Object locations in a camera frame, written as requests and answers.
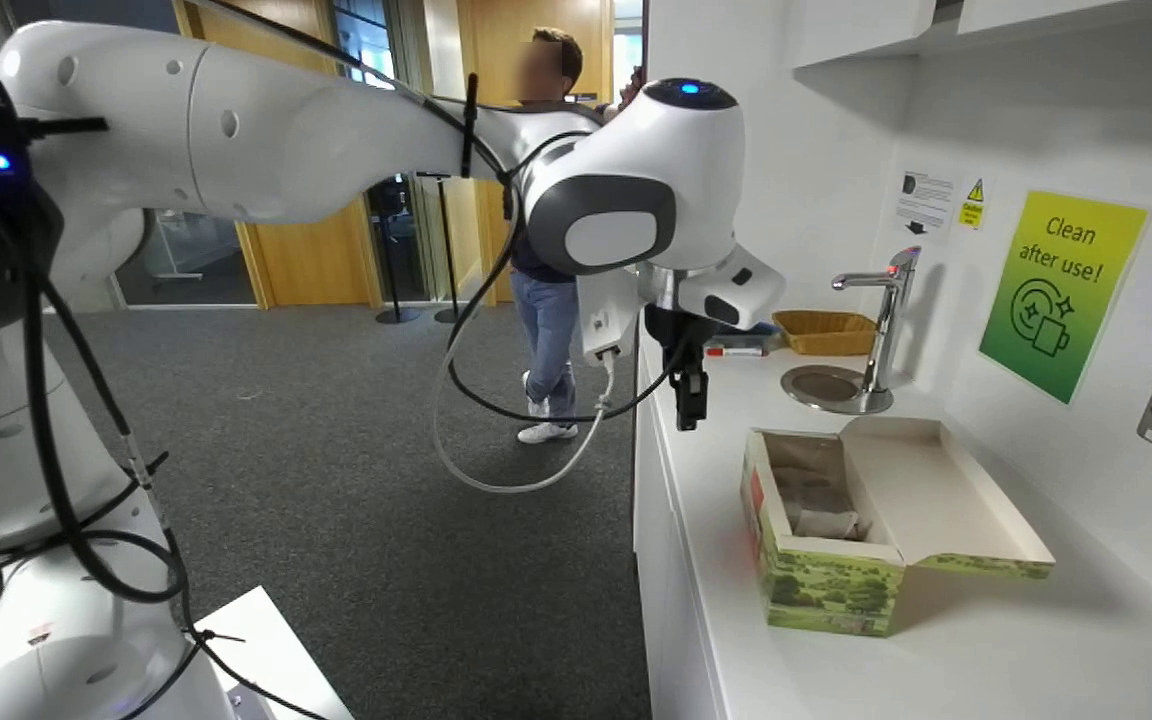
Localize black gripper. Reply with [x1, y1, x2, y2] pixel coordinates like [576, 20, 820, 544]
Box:
[638, 299, 723, 435]

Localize white robot base platform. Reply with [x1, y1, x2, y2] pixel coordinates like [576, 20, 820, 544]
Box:
[182, 585, 356, 720]

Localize white square tea bag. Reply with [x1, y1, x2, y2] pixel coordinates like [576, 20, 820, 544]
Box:
[764, 435, 855, 511]
[786, 500, 876, 544]

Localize white counter cabinet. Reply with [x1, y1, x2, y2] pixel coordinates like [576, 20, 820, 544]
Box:
[624, 324, 727, 720]

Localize open green tea box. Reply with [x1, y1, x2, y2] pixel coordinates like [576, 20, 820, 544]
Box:
[736, 414, 1060, 639]

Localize yellow washing-up tub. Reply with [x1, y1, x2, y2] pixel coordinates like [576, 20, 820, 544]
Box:
[768, 308, 879, 360]

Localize person in dark sweater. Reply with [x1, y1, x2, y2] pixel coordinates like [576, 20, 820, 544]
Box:
[506, 30, 610, 451]

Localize chrome sink faucet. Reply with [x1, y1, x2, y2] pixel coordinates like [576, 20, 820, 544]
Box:
[829, 239, 928, 422]

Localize white paper notice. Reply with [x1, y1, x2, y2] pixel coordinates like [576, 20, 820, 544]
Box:
[889, 164, 969, 239]

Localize yellow warning sticker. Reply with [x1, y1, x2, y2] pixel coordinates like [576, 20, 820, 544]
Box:
[956, 177, 991, 234]

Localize green clean after use sign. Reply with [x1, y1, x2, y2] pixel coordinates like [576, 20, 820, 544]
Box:
[974, 187, 1152, 409]

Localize wooden door with notice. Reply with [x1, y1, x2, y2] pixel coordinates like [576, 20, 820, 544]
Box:
[172, 0, 388, 314]
[456, 0, 621, 314]

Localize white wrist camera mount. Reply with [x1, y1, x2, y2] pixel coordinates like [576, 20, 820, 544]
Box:
[678, 244, 791, 334]

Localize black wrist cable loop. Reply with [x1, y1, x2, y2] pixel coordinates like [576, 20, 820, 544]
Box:
[441, 67, 685, 431]

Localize white cable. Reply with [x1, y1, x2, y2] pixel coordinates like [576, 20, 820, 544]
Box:
[426, 344, 621, 500]

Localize black stanchion post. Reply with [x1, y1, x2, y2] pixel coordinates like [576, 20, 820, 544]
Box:
[372, 173, 411, 327]

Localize white wall cupboard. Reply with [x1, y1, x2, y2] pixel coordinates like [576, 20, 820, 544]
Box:
[785, 0, 1152, 73]

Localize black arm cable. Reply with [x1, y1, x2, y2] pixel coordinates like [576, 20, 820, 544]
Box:
[0, 64, 334, 720]

